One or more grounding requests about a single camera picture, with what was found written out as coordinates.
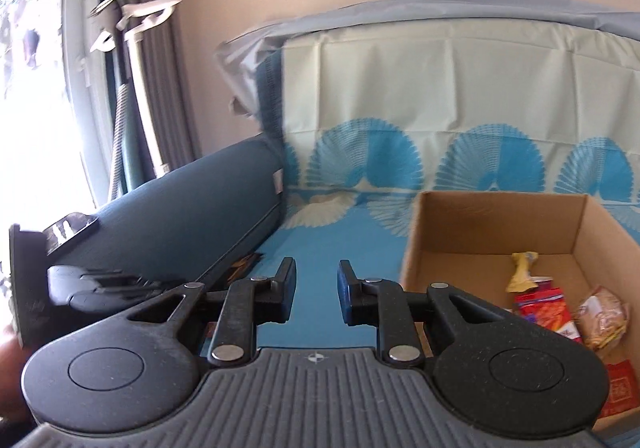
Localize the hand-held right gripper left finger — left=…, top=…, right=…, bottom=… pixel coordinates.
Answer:
left=117, top=257, right=297, bottom=369

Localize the teal curtain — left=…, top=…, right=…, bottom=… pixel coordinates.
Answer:
left=100, top=0, right=167, bottom=201

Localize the long beige cracker packet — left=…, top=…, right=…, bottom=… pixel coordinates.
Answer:
left=571, top=284, right=632, bottom=352

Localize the square red snack packet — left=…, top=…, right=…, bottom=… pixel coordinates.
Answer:
left=596, top=361, right=640, bottom=422

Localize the long red snack packet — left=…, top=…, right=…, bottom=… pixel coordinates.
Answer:
left=514, top=279, right=587, bottom=345

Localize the grey ribbed pole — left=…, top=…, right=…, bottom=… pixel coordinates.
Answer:
left=108, top=82, right=132, bottom=203

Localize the white metal rack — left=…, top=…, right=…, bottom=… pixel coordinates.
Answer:
left=75, top=0, right=187, bottom=96

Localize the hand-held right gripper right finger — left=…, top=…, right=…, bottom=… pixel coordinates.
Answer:
left=337, top=259, right=523, bottom=369

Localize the fan-printed blue blanket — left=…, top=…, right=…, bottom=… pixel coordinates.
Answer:
left=197, top=18, right=640, bottom=448

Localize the cardboard box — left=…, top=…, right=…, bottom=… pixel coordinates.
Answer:
left=400, top=190, right=640, bottom=448

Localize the person's left hand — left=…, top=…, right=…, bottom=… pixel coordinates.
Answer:
left=0, top=323, right=40, bottom=426

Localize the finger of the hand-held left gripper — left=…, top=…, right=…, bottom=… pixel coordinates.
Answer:
left=47, top=266, right=168, bottom=303
left=67, top=285, right=173, bottom=315

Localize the yellow snack packet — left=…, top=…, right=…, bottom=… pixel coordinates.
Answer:
left=505, top=252, right=544, bottom=295

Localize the grey curtain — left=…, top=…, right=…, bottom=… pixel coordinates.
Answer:
left=120, top=0, right=202, bottom=169

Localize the blue sofa backrest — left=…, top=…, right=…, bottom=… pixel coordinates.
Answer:
left=254, top=50, right=287, bottom=165

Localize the pale crumpled cover sheet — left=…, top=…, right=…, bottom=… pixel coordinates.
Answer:
left=214, top=0, right=640, bottom=121

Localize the window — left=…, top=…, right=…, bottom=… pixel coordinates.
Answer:
left=0, top=0, right=103, bottom=239

